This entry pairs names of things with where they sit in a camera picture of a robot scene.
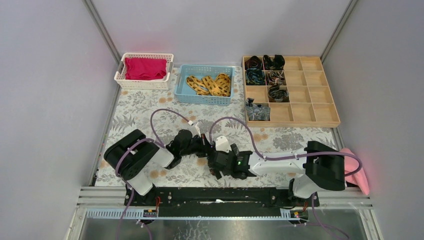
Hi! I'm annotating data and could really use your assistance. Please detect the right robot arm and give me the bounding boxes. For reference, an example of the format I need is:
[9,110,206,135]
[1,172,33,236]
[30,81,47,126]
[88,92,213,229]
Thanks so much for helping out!
[207,141,346,206]

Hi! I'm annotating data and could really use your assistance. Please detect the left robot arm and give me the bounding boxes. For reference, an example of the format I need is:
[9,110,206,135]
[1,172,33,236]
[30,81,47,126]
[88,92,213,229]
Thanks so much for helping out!
[103,129,213,206]

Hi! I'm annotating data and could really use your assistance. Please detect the floral patterned table mat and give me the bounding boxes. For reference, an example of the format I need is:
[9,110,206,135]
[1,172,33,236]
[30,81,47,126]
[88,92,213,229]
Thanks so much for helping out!
[105,67,337,187]

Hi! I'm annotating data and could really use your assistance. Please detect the light blue plastic basket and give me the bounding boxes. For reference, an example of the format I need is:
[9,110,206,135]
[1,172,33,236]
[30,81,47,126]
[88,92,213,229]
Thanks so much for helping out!
[174,64,235,106]

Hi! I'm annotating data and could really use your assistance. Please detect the grey leaf pattern tie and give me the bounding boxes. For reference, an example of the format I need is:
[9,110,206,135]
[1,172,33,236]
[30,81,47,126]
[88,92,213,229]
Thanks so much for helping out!
[245,97,271,121]

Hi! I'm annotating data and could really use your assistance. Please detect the yellow insect pattern tie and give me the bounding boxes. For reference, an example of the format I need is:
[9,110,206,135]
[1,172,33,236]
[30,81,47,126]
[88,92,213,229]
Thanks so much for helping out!
[185,73,231,97]

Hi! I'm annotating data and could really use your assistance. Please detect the dark grey rolled tie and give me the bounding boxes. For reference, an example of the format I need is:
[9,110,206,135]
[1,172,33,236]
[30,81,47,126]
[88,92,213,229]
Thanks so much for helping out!
[267,84,290,103]

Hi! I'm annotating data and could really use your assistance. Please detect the white plastic basket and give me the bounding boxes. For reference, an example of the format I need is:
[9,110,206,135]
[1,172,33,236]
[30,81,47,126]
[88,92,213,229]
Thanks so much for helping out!
[114,52,174,90]

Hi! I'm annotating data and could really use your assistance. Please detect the magenta cloth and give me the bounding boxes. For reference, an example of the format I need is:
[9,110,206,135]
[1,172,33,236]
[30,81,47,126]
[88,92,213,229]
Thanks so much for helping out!
[125,57,167,81]

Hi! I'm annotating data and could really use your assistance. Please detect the blue floral rolled tie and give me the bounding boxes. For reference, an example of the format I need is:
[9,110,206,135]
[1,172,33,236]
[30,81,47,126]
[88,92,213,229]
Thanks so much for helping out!
[245,68,265,86]

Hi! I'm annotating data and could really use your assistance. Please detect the brown paisley rolled tie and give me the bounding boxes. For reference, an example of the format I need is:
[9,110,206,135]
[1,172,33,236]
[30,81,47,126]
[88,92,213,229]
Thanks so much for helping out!
[265,70,287,86]

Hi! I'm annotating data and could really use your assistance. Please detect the wooden compartment organizer tray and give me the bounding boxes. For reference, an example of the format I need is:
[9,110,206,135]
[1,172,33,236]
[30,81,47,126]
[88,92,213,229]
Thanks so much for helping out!
[241,56,340,128]

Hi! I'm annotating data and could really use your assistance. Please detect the dark red rolled tie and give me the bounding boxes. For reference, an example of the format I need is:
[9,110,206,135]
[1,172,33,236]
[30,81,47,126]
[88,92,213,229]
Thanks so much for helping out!
[244,55,264,70]

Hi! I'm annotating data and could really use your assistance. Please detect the black floral rolled tie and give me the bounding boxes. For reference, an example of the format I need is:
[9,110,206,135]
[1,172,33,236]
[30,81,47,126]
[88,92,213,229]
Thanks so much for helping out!
[262,54,286,71]

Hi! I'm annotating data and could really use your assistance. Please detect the pink cloth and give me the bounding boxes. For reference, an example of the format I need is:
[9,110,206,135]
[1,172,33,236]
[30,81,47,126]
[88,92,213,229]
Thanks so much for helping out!
[344,156,370,196]

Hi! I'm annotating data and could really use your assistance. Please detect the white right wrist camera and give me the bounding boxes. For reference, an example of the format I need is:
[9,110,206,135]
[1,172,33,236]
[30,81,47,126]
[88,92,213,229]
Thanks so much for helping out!
[215,135,232,153]

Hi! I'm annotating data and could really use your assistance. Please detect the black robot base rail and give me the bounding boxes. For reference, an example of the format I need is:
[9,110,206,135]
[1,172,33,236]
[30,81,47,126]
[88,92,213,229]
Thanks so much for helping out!
[124,187,320,218]

